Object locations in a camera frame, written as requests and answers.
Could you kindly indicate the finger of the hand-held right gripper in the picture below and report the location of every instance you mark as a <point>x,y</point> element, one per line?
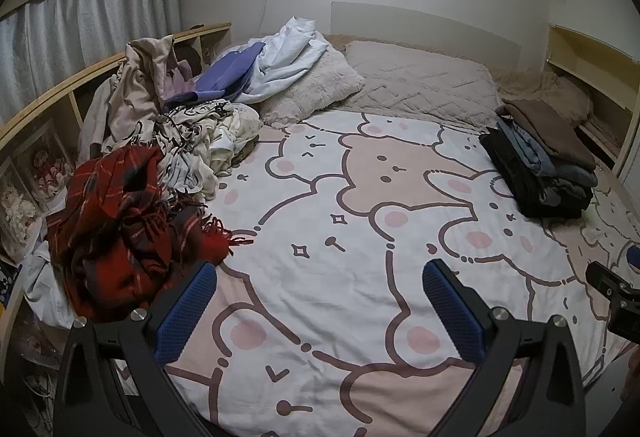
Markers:
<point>607,282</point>

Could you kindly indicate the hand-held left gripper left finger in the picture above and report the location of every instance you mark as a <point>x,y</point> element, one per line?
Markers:
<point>185,312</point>

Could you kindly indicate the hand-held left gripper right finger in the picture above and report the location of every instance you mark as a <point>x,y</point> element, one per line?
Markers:
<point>447,307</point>

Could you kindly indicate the red plaid scarf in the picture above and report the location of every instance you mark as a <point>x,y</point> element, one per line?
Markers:
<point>115,227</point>

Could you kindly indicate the grey folded garment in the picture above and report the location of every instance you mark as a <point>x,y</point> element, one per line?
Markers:
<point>575,179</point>

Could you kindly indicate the bear print blanket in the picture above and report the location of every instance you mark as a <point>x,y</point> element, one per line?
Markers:
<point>350,227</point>

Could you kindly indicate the black folded garment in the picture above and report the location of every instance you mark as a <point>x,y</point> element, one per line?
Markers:
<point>515,177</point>

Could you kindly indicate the white crumpled cloth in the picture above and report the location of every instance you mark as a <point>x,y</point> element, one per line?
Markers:
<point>45,287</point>

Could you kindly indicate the blue-grey folded garment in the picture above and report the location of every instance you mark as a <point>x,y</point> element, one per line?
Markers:
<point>525,147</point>

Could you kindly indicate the brown folded garment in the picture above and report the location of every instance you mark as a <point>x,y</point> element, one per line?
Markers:
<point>550,127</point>

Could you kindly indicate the cream printed garment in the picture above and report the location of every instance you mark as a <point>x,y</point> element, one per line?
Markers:
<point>200,142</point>

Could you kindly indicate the clear figure display box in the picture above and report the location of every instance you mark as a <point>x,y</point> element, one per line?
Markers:
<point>17,212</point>
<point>45,167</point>

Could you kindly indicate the fluffy beige blanket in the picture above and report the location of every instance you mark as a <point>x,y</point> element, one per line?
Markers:
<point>550,89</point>

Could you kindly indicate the beige garment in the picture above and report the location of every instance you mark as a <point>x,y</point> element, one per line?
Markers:
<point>132,97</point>

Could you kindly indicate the quilted beige pillow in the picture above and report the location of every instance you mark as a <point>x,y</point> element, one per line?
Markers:
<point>420,77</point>

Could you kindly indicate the mauve garment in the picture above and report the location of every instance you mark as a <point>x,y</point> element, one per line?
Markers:
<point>182,69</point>

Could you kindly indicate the purple garment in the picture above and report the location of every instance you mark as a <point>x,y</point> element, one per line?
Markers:
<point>230,72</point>

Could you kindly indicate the wooden bedside shelf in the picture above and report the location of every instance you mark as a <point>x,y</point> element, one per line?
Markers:
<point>65,89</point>

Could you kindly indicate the fluffy cream pillow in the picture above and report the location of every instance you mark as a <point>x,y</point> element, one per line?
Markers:
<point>310,87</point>

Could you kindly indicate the white light-blue garment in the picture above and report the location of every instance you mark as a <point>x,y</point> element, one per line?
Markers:
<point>285,57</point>

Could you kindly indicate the pale pleated curtain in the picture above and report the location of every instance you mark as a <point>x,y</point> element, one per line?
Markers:
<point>75,27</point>

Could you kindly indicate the yellow wall shelf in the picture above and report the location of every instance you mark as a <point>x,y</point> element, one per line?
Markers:
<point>600,67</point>

